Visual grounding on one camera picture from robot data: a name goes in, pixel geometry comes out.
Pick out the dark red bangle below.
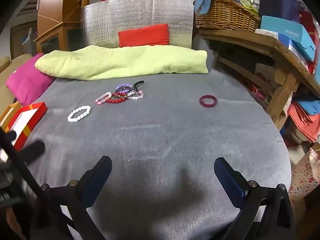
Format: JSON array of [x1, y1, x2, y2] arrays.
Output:
[[199, 95, 218, 110]]

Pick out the black hair tie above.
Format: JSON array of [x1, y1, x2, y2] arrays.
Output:
[[130, 80, 145, 93]]

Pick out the folded coral cloths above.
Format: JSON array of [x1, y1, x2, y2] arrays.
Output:
[[287, 100, 320, 143]]

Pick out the beige sofa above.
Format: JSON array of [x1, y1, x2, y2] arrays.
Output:
[[0, 54, 34, 115]]

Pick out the grey bed cover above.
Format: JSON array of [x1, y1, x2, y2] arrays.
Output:
[[22, 74, 293, 240]]

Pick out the dark blue bag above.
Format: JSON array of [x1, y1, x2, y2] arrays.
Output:
[[259, 0, 300, 23]]

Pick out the pink and clear bead bracelet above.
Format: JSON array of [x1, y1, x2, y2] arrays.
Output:
[[95, 92, 112, 105]]

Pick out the light blue box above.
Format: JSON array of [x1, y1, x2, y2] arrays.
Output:
[[260, 15, 317, 62]]

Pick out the orange box lid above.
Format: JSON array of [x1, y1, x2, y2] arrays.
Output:
[[0, 102, 23, 128]]

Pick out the silver foil panel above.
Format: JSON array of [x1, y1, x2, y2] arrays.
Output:
[[81, 0, 195, 49]]

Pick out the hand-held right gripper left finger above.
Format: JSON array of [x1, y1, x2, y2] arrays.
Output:
[[32, 155, 113, 240]]

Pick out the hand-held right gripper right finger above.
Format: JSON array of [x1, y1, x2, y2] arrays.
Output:
[[214, 157, 295, 240]]

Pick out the purple bead bracelet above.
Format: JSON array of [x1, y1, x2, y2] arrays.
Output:
[[115, 83, 134, 94]]

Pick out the red jewelry box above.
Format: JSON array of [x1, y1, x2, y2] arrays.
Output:
[[5, 102, 48, 152]]

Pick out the black cable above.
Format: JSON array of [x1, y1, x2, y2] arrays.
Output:
[[0, 127, 42, 193]]

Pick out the wooden cabinet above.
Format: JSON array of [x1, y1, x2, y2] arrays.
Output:
[[34, 0, 110, 53]]

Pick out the pink pillow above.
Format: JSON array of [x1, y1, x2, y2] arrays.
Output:
[[5, 53, 57, 107]]

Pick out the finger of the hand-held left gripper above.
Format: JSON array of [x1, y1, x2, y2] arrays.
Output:
[[4, 131, 17, 143], [21, 140, 46, 164]]

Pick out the red printed bag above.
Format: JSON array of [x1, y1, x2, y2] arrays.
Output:
[[299, 5, 320, 85]]

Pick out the red pillow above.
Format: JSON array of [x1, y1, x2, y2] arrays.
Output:
[[118, 24, 170, 47]]

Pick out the light green blanket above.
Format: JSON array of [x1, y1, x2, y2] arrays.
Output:
[[34, 44, 210, 81]]

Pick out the wicker basket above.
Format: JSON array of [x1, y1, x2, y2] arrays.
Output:
[[194, 0, 262, 33]]

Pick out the wooden table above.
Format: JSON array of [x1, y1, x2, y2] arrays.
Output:
[[197, 29, 320, 130]]

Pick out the pale pink bead bracelet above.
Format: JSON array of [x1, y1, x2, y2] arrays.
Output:
[[127, 90, 145, 100]]

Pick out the white bead bracelet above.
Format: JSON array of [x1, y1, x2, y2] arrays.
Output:
[[67, 105, 91, 123]]

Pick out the floral gift bag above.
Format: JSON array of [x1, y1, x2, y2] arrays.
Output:
[[289, 147, 320, 203]]

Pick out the red bead bracelet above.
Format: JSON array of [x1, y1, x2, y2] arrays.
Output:
[[105, 93, 128, 104]]

